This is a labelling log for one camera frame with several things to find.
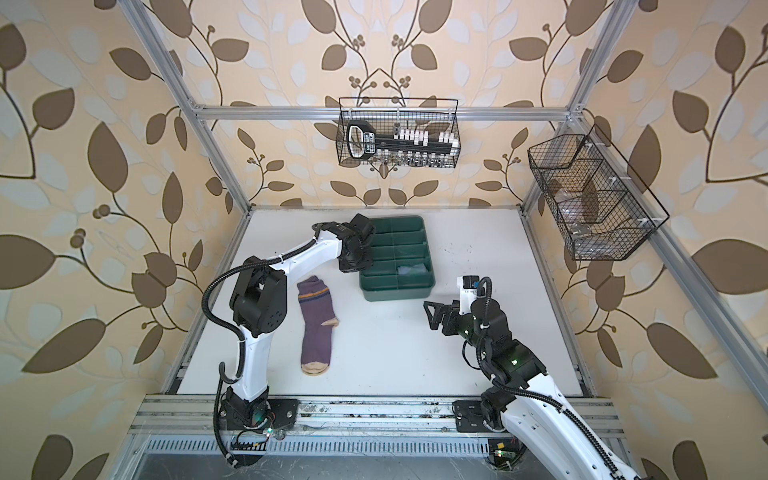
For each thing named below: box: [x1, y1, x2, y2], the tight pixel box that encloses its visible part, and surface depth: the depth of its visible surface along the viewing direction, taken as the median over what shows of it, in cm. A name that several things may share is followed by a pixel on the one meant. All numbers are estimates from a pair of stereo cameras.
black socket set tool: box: [346, 120, 461, 162], surface depth 85 cm
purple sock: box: [297, 275, 339, 376], surface depth 89 cm
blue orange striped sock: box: [397, 263, 428, 275], surface depth 98 cm
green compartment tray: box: [360, 216, 436, 301], surface depth 99 cm
